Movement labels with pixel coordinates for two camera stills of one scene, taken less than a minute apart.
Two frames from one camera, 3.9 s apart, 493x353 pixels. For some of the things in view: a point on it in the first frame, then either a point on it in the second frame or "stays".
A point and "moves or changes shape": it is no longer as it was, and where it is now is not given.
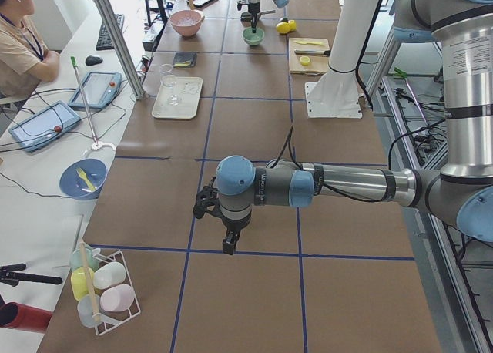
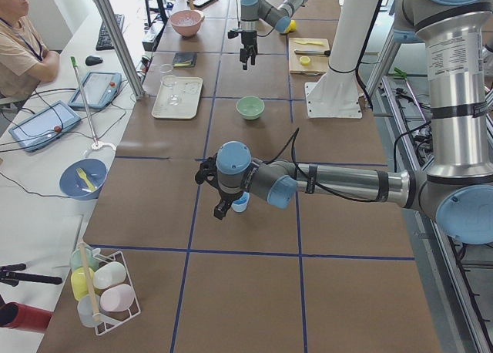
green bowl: [253, 38] moves or changes shape
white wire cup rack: [103, 285] stays
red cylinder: [17, 316] stays
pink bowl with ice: [187, 21] stays
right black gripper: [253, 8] → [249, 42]
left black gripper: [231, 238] → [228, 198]
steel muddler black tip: [312, 52] stays
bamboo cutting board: [318, 63] stays
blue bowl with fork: [82, 179] stays
